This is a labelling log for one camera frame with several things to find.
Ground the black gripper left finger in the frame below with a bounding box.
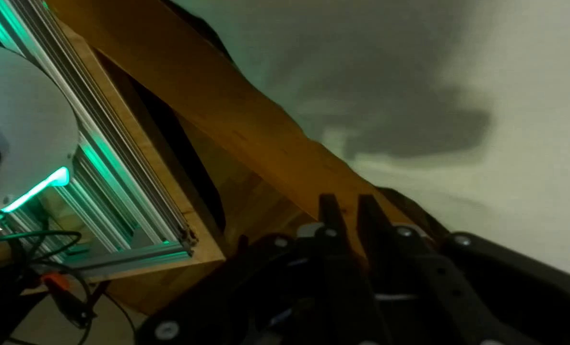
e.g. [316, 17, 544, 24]
[133, 191, 396, 345]

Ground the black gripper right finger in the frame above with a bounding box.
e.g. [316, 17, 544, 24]
[356, 185, 570, 345]

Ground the large white pillow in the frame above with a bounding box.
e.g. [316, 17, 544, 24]
[168, 0, 570, 283]

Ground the wooden mounting board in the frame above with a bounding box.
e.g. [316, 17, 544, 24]
[37, 21, 229, 316]

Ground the orange black clamp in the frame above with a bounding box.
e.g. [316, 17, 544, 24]
[41, 270, 101, 331]

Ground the aluminium profile frame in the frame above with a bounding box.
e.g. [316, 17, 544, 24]
[0, 0, 200, 277]

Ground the wooden bunk bed frame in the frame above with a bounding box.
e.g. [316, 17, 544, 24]
[45, 0, 427, 270]

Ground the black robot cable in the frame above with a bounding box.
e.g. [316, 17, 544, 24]
[0, 212, 110, 345]

